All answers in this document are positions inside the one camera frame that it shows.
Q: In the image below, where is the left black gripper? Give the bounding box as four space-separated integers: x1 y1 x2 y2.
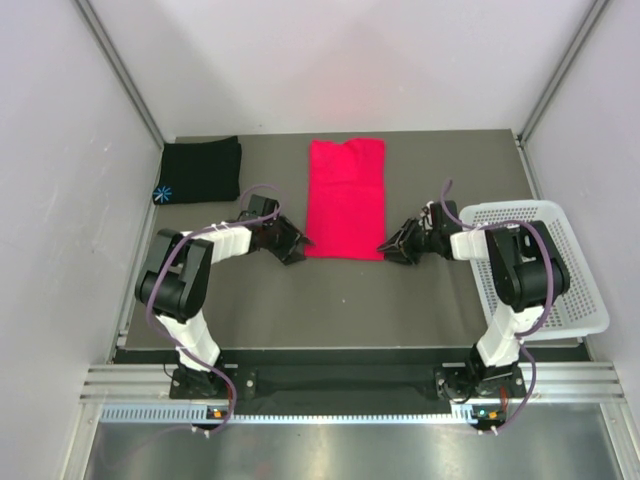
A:
262 214 312 264

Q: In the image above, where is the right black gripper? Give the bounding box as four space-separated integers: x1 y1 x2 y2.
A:
378 217 441 265

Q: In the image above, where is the red polo shirt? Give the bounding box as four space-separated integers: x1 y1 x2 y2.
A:
305 138 386 262

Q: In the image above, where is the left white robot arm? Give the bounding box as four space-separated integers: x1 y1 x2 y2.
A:
135 194 313 399

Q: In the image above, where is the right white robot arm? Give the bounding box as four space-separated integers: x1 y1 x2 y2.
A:
377 200 570 402

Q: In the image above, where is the folded black t shirt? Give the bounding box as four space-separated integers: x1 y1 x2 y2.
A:
151 136 242 205

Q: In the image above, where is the white plastic basket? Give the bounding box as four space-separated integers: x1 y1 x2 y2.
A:
459 200 610 341

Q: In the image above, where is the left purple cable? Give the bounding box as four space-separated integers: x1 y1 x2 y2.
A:
144 183 284 434

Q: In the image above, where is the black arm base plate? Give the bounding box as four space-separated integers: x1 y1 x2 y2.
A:
169 362 526 404

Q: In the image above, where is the right aluminium frame post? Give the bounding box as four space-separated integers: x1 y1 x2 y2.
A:
517 0 612 144

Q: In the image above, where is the aluminium frame post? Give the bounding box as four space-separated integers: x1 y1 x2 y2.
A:
71 0 164 148
517 0 612 144

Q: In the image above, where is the slotted grey cable duct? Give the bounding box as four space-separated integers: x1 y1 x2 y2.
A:
100 404 503 425

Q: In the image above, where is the aluminium front rail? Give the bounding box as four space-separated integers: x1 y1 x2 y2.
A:
80 362 625 404

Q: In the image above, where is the left aluminium frame post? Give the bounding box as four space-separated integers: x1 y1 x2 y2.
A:
71 0 164 148

